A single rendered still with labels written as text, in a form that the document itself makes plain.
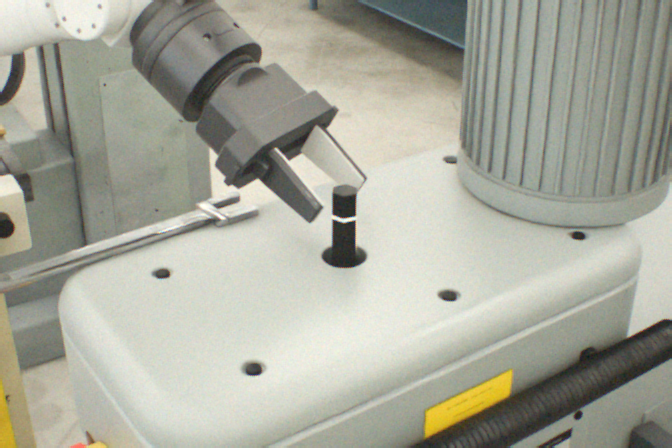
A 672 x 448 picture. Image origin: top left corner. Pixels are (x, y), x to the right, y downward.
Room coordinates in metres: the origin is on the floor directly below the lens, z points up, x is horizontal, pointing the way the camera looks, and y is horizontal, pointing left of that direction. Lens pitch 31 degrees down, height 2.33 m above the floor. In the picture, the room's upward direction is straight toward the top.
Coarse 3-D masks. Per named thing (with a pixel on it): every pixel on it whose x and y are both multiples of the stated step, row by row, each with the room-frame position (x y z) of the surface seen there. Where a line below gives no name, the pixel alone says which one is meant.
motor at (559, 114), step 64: (512, 0) 0.77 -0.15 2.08; (576, 0) 0.74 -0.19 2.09; (640, 0) 0.74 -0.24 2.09; (512, 64) 0.76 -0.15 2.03; (576, 64) 0.74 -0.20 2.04; (640, 64) 0.74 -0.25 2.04; (512, 128) 0.76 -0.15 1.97; (576, 128) 0.74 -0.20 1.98; (640, 128) 0.74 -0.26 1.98; (512, 192) 0.75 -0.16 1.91; (576, 192) 0.73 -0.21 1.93; (640, 192) 0.75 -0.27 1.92
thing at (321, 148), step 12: (312, 132) 0.75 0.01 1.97; (324, 132) 0.74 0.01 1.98; (312, 144) 0.75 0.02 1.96; (324, 144) 0.74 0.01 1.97; (336, 144) 0.74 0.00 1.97; (312, 156) 0.75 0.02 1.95; (324, 156) 0.74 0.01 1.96; (336, 156) 0.73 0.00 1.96; (348, 156) 0.73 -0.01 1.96; (324, 168) 0.74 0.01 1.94; (336, 168) 0.73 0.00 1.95; (348, 168) 0.72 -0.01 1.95; (336, 180) 0.73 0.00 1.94; (348, 180) 0.72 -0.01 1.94; (360, 180) 0.72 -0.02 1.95
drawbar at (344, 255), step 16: (336, 192) 0.69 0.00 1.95; (352, 192) 0.69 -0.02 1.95; (336, 208) 0.68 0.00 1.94; (352, 208) 0.68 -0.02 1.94; (336, 224) 0.68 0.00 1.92; (352, 224) 0.68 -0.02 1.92; (336, 240) 0.68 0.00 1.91; (352, 240) 0.68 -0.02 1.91; (336, 256) 0.68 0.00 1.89; (352, 256) 0.68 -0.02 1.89
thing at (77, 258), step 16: (208, 208) 0.76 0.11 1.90; (240, 208) 0.76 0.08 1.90; (256, 208) 0.76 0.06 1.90; (160, 224) 0.73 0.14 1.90; (176, 224) 0.73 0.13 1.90; (192, 224) 0.73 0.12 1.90; (208, 224) 0.74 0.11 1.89; (224, 224) 0.74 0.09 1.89; (112, 240) 0.70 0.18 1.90; (128, 240) 0.70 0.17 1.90; (144, 240) 0.70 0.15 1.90; (64, 256) 0.68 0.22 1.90; (80, 256) 0.68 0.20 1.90; (96, 256) 0.68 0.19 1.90; (112, 256) 0.69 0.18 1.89; (16, 272) 0.65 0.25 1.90; (32, 272) 0.65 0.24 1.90; (48, 272) 0.66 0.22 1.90; (64, 272) 0.66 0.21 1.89; (0, 288) 0.63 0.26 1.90; (16, 288) 0.64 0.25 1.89
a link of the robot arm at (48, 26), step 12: (36, 0) 0.85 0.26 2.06; (48, 0) 0.85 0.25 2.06; (36, 12) 0.85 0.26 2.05; (48, 12) 0.85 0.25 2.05; (36, 24) 0.85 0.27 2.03; (48, 24) 0.84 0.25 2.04; (60, 24) 0.85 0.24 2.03; (48, 36) 0.86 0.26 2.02; (60, 36) 0.85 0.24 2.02; (72, 36) 0.86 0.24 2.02
